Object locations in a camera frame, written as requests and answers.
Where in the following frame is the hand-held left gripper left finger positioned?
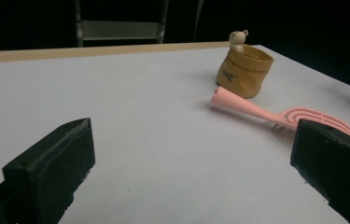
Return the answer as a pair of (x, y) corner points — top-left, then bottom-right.
(2, 117), (96, 224)

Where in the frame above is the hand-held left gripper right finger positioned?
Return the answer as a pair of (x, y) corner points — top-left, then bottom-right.
(289, 119), (350, 224)

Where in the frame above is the pink hairbrush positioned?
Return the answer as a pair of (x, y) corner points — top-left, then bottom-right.
(210, 86), (350, 141)

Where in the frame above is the white table sheet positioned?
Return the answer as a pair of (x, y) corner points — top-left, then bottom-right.
(0, 44), (350, 224)

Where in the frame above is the metal stand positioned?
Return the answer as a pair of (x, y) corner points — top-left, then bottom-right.
(74, 0), (171, 49)

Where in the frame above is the small beige bear figure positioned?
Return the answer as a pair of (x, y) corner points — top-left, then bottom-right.
(228, 29), (250, 53)

